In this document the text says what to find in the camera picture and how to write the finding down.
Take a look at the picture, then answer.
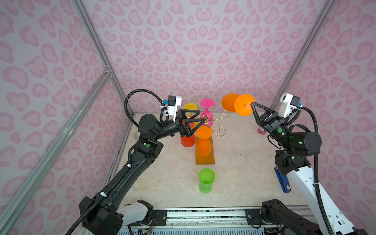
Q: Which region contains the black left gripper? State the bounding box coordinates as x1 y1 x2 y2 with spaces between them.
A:
153 110 204 144

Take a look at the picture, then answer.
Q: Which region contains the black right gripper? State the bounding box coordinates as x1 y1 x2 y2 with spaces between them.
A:
251 106 295 152

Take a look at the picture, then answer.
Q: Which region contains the orange wine glass front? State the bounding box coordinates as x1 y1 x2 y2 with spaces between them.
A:
196 126 212 157

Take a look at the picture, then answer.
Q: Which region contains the orange wine glass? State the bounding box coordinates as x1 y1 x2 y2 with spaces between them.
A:
221 93 255 117
196 126 212 157

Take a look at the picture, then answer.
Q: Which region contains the green wine glass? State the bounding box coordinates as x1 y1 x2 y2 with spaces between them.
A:
198 168 215 193

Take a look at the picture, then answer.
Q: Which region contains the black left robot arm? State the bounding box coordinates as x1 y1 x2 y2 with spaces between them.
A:
67 109 205 235

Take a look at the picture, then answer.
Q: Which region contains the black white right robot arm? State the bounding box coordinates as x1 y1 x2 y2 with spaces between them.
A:
250 102 367 235

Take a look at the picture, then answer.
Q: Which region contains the yellow wine glass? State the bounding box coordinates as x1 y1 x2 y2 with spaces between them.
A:
183 103 200 130

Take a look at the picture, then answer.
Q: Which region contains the red wine glass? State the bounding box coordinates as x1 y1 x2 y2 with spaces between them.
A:
180 134 195 147

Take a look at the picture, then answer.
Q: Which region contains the pink wine glass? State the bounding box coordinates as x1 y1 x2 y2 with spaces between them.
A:
200 99 215 127

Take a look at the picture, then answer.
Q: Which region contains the pink jar black lid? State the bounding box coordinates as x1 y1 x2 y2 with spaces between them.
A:
258 127 266 135

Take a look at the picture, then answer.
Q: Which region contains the blue box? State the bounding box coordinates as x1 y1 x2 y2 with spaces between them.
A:
274 166 291 193

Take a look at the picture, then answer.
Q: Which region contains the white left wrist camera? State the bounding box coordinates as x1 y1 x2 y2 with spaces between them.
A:
160 96 182 122

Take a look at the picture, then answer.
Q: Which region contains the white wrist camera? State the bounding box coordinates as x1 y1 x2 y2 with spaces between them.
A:
160 96 182 122
278 93 303 118

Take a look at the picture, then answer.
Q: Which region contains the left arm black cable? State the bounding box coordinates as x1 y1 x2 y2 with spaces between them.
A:
64 89 165 235

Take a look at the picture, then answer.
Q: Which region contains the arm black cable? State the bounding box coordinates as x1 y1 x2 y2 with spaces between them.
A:
64 89 165 235
289 106 337 235

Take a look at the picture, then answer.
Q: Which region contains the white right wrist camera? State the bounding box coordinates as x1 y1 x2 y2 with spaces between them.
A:
278 93 303 118

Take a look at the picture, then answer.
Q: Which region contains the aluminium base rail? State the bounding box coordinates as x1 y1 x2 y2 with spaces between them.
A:
78 207 335 235

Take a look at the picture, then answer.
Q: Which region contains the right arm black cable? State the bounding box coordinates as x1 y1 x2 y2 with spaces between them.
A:
289 106 337 235

